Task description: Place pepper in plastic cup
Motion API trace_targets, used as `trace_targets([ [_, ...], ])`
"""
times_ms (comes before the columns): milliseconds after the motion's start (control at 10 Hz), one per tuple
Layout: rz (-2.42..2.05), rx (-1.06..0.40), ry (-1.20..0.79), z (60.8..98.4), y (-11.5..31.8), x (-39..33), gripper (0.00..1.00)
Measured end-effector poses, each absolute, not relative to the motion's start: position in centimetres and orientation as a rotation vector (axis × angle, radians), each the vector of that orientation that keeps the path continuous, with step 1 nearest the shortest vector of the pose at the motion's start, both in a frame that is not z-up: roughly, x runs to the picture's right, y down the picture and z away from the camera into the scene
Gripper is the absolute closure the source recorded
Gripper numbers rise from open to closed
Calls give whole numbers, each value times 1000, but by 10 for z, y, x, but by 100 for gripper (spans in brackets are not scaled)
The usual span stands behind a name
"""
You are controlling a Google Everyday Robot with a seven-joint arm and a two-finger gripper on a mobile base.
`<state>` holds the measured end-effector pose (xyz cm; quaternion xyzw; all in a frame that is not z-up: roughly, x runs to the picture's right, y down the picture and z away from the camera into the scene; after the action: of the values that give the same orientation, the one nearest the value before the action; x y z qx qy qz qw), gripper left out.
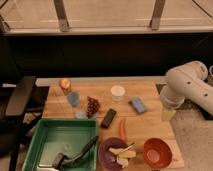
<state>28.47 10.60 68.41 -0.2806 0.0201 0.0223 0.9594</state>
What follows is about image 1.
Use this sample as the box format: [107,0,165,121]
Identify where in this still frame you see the white lidded clear cup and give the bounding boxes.
[110,85,125,101]

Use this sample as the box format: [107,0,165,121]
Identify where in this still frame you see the black rectangular remote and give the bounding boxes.
[101,109,116,128]

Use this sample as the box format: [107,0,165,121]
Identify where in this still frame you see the green plastic bin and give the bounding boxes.
[22,119,98,171]

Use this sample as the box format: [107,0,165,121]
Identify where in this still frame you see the blue plastic cup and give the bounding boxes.
[67,92,80,107]

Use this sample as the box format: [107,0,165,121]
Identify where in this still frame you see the bunch of dark grapes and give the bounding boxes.
[87,97,100,118]

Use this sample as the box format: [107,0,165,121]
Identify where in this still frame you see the purple bowl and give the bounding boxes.
[98,137,127,171]

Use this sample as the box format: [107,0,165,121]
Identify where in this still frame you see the metal spoon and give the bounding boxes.
[117,142,135,155]

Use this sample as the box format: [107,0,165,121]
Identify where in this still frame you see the orange red bowl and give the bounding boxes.
[143,138,172,169]

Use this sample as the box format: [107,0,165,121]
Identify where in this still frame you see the black office chair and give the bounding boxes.
[0,76,49,171]

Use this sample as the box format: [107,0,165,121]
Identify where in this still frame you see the blue sponge block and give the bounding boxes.
[129,97,147,114]

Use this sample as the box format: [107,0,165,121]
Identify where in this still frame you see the orange red pepper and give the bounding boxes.
[119,119,127,141]

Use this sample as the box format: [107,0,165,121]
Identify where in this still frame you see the yellow food pieces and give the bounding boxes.
[109,148,136,168]

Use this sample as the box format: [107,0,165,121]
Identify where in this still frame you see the orange fruit toy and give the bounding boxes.
[59,78,71,95]

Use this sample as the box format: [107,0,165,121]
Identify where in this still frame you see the black dish brush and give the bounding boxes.
[52,136,98,170]

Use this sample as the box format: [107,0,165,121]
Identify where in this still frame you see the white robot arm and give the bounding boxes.
[160,61,213,116]

